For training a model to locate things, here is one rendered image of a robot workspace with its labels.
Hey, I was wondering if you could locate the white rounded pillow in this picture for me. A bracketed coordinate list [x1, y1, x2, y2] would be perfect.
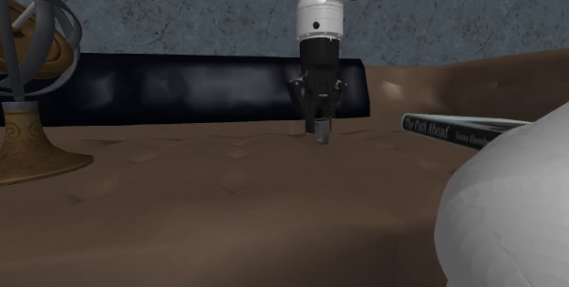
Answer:
[433, 101, 569, 287]

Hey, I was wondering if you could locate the brass armillary globe with grey rings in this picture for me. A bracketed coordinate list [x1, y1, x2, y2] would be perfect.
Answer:
[0, 0, 95, 188]

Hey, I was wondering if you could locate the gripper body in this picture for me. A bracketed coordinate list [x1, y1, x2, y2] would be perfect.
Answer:
[298, 36, 342, 100]

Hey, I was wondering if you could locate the black long cushion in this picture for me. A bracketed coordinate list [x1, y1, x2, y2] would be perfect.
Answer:
[0, 52, 371, 128]

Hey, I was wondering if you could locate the dark grey book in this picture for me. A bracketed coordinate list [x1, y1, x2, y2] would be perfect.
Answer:
[400, 112, 533, 152]

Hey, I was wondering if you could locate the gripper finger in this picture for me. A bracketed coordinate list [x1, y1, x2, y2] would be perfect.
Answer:
[315, 78, 348, 146]
[289, 77, 318, 135]

